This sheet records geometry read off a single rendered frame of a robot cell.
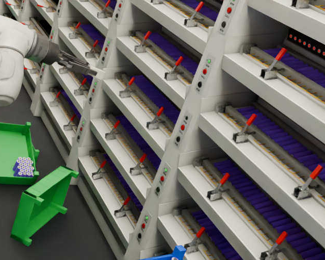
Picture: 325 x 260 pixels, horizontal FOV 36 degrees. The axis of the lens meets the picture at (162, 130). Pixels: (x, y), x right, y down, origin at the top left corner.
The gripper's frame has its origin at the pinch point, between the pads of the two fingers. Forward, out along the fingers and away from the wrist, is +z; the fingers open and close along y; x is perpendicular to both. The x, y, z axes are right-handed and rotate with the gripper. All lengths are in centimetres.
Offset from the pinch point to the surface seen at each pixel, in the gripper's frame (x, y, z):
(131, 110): -8.2, -0.2, 21.4
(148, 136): -10.0, 17.3, 21.4
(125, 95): -6.4, -11.3, 22.5
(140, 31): 16.8, -28.2, 24.2
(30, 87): -56, -130, 35
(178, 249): -11, 81, -3
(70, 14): 0, -100, 24
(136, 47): 12.6, -11.3, 16.4
